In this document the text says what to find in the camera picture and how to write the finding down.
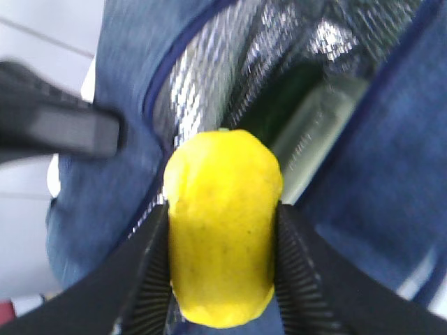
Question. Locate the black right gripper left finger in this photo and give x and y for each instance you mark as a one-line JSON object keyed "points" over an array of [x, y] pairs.
{"points": [[128, 294]]}

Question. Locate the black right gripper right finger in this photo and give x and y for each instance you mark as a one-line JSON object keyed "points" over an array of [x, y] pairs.
{"points": [[320, 292]]}

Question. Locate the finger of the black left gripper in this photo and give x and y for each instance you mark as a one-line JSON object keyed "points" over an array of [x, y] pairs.
{"points": [[38, 118]]}

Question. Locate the navy blue lunch bag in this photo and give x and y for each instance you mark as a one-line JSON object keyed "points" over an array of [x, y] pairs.
{"points": [[172, 69]]}

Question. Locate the yellow lemon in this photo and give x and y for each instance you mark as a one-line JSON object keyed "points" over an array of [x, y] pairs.
{"points": [[223, 188]]}

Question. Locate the glass container green lid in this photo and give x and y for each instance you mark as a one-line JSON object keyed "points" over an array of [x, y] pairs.
{"points": [[312, 131]]}

